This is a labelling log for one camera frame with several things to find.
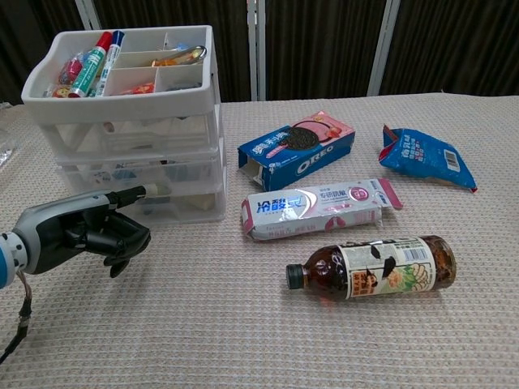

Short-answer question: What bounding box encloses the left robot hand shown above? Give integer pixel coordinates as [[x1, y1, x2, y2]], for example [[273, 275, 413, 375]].
[[11, 182, 171, 280]]

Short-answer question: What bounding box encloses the clear plastic drawer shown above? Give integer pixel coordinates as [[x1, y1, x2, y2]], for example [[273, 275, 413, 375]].
[[107, 184, 227, 223], [56, 147, 226, 191], [42, 109, 222, 155]]

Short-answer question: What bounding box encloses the white plastic drawer organizer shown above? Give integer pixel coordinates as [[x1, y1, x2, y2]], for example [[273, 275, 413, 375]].
[[20, 24, 227, 223]]

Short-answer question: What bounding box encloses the yellow red candy wrapper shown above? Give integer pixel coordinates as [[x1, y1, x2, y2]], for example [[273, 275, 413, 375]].
[[43, 83, 70, 98]]

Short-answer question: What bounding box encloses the pink red candy wrapper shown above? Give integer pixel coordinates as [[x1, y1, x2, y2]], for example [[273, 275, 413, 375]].
[[58, 56, 84, 84]]

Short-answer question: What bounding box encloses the red snack packet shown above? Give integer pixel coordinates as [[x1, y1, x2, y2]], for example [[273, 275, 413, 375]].
[[121, 82, 156, 95]]

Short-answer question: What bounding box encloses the green marker red cap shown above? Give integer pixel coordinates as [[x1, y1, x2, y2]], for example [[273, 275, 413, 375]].
[[67, 31, 114, 99]]

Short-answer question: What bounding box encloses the beige woven tablecloth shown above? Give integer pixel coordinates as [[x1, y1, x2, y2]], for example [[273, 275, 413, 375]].
[[0, 92, 519, 389]]

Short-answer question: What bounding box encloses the white marker blue cap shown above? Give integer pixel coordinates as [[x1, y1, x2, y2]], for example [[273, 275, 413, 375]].
[[93, 30, 126, 97]]

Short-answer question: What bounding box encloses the white pink toothpaste box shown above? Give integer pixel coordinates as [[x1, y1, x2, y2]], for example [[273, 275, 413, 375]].
[[241, 177, 405, 243]]

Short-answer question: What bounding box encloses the blue Oreo cookie box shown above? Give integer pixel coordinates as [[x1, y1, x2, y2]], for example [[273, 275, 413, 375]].
[[237, 109, 357, 192]]

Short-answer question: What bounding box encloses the dark folding screen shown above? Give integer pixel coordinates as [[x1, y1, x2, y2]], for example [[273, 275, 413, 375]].
[[0, 0, 519, 105]]

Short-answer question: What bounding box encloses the brown tea bottle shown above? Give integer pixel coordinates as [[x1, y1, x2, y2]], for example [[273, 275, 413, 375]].
[[285, 234, 458, 307]]

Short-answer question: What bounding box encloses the blue snack bag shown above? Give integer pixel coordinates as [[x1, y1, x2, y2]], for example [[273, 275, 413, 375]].
[[379, 123, 478, 195]]

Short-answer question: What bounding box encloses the thin wrist cable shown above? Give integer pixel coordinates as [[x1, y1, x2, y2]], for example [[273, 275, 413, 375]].
[[0, 271, 33, 365]]

